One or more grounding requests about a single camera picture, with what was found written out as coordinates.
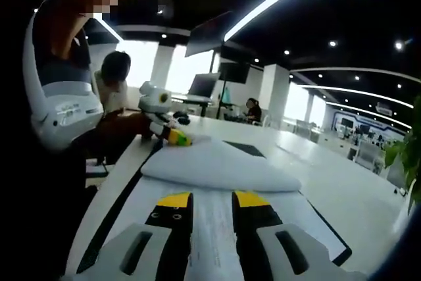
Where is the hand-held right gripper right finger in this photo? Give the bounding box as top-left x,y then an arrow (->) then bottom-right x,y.
231,190 -> 368,281

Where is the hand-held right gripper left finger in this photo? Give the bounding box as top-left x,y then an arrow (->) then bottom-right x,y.
61,191 -> 195,281

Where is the white cloth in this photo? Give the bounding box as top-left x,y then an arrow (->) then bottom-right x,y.
76,131 -> 353,281

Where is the white standing desk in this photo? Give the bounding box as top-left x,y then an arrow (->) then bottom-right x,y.
170,94 -> 214,118

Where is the dark laptop screen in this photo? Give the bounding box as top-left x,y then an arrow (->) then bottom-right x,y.
187,72 -> 221,97

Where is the black monitor on stand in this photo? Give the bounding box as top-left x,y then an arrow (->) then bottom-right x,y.
218,62 -> 251,84

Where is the dark hanging ceiling panel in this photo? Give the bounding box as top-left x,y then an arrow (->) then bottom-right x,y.
184,11 -> 234,58

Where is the white robot body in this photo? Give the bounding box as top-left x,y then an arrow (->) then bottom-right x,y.
22,0 -> 105,150

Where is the person's dark shirt torso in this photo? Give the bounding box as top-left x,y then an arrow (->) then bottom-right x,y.
0,136 -> 99,281

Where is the curved ceiling light strip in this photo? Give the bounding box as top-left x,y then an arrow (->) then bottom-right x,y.
325,101 -> 412,130
297,84 -> 414,109

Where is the green potted plant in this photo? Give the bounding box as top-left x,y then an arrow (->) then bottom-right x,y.
383,95 -> 421,213

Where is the group of round ceiling lights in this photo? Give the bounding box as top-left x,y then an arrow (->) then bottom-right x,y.
157,7 -> 404,104

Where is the ceiling air conditioner unit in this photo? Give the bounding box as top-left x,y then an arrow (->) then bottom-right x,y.
374,101 -> 394,116

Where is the blue wall display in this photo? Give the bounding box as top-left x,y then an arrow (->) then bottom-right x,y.
332,109 -> 406,145

